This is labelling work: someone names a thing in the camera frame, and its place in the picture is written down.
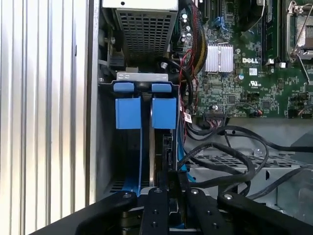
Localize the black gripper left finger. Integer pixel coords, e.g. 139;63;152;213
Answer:
29;187;169;235

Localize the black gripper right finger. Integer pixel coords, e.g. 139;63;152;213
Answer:
184;188;313;235

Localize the black disk wire with plug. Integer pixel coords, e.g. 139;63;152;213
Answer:
167;143;256;213

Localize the hard disk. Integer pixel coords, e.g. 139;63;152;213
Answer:
139;128;178;196

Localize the metal disk bay cage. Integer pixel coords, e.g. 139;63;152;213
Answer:
188;146;313;213

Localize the black RAM slot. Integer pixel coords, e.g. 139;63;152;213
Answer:
263;0;279;66
279;0;287;68

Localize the blue plastic block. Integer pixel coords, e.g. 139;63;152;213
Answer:
114;96;142;130
151;96;178;130

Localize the green motherboard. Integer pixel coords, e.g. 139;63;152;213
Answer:
171;0;313;119

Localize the dark grey PC case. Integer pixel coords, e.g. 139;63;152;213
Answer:
85;0;313;235

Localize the metal locking lever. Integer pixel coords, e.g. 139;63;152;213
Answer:
299;52;312;85

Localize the silver finned heatsink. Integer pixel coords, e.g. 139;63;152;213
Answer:
204;43;234;73

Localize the silver power supply box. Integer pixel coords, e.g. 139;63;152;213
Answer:
101;0;179;65

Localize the CPU socket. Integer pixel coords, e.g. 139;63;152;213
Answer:
288;0;313;59

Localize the blue disk wire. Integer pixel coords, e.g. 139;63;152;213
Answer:
176;129;194;185

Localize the thick black cable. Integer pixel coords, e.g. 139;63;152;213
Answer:
188;124;270;196

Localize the silver metal bracket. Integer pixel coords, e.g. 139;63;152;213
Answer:
116;71;169;82

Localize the braided power cable bundle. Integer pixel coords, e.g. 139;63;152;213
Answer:
185;0;209;74

